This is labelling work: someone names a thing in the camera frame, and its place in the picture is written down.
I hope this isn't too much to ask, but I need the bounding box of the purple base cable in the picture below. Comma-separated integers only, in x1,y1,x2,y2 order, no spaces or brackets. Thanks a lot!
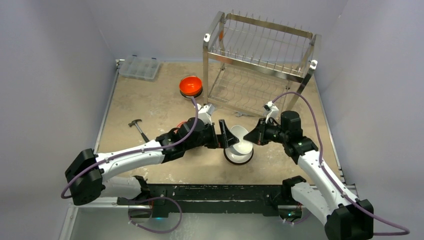
127,196,183,235

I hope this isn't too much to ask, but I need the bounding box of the solid orange bowl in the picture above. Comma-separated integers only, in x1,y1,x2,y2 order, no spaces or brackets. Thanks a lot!
179,75,203,95

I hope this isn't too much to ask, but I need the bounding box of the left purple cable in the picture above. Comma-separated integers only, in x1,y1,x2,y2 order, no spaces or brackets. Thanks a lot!
60,96,200,200

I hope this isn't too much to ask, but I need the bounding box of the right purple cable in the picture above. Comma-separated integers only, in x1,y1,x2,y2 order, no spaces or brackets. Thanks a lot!
271,91,411,237

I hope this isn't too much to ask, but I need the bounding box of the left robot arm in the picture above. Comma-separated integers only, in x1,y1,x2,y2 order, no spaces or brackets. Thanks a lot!
61,117,240,206

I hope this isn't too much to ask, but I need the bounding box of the black hammer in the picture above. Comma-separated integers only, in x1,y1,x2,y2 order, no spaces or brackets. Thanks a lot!
128,119,150,143

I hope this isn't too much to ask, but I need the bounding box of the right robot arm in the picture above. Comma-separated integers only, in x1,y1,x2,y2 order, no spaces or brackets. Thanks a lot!
244,110,374,240

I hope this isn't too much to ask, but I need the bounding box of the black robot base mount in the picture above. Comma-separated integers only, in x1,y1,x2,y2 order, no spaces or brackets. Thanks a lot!
117,176,306,218

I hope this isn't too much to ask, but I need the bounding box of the clear plastic organizer box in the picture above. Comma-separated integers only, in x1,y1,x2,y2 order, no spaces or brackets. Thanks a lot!
119,55,162,82

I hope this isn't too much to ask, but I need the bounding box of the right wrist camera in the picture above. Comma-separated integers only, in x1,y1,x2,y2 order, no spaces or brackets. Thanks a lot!
263,100,280,123

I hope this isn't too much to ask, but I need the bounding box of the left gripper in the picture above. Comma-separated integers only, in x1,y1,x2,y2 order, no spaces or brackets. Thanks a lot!
184,119,238,151

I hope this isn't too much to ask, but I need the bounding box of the silver wrench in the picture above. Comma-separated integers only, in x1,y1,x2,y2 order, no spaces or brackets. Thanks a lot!
234,111,264,118

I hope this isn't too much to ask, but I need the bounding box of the white bowl with dark rim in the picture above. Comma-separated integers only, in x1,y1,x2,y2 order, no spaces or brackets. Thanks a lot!
223,149,254,165

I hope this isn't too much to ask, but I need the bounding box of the stainless steel dish rack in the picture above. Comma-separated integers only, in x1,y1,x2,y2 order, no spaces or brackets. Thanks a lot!
202,11,322,116

